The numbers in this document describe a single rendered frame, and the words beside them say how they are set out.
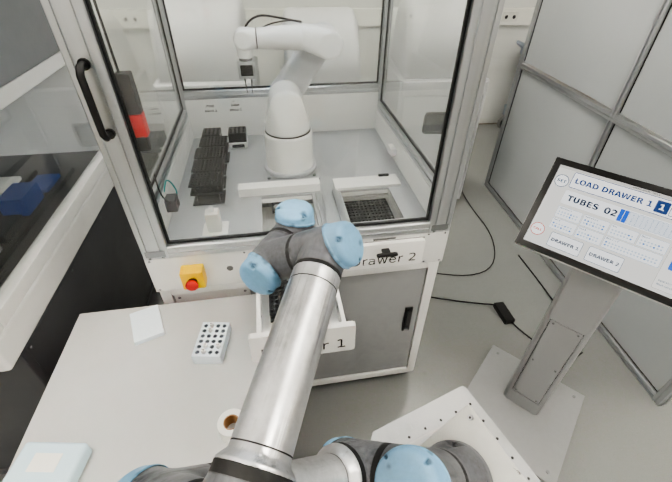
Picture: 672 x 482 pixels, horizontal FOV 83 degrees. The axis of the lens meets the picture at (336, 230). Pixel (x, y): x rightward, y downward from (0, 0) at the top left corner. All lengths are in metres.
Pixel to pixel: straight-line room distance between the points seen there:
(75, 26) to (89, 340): 0.89
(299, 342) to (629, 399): 2.12
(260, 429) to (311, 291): 0.18
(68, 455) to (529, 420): 1.75
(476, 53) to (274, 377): 0.93
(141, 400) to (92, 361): 0.23
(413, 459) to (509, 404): 1.38
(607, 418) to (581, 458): 0.27
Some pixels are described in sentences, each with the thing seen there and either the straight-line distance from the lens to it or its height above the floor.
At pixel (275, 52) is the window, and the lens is 1.02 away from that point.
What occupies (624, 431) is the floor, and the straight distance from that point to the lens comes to 2.35.
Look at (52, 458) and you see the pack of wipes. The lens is 1.22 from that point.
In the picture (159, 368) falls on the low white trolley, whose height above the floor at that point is 0.76.
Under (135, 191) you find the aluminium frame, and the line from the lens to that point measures 1.20.
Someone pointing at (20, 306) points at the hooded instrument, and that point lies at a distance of 1.46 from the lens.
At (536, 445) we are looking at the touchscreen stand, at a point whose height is 0.04.
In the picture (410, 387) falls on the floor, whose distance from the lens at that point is 2.08.
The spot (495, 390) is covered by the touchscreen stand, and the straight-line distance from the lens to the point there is 2.14.
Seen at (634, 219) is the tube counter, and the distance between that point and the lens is 1.43.
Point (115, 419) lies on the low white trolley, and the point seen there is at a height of 0.76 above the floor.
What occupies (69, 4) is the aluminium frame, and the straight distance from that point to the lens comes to 1.06.
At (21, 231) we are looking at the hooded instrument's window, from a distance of 1.52.
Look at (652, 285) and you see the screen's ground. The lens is 1.42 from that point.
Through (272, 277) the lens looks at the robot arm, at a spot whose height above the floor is 1.32.
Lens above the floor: 1.77
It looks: 38 degrees down
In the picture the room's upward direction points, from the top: 1 degrees clockwise
